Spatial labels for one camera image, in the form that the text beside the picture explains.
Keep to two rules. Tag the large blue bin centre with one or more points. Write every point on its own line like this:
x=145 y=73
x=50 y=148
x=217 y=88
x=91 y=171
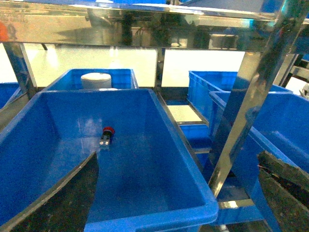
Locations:
x=235 y=150

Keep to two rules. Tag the large blue bin left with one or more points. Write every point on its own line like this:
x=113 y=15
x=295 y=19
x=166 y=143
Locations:
x=147 y=182

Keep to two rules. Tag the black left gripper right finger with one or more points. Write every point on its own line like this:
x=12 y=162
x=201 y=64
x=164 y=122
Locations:
x=286 y=190

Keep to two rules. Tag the large blue bin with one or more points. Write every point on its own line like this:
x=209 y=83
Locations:
x=147 y=182
x=235 y=150

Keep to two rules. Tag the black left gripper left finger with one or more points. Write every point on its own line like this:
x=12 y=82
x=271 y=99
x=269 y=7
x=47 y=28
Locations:
x=65 y=206

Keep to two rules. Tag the red mushroom push button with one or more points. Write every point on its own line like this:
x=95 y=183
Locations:
x=107 y=136

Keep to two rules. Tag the blue bin behind left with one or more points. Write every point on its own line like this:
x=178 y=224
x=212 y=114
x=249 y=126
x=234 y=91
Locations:
x=77 y=79

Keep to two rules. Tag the blue bin behind centre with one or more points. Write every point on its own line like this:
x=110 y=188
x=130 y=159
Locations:
x=208 y=90

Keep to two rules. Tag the white cylindrical container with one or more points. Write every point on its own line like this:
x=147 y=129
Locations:
x=96 y=80

